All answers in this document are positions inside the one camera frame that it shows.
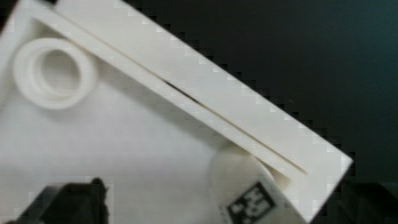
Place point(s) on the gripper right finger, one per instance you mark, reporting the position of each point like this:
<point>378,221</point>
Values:
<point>369,204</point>

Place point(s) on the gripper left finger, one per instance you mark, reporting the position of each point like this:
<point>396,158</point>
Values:
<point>69,204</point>

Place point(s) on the white leg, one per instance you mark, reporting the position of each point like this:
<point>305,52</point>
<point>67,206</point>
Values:
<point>246,195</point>

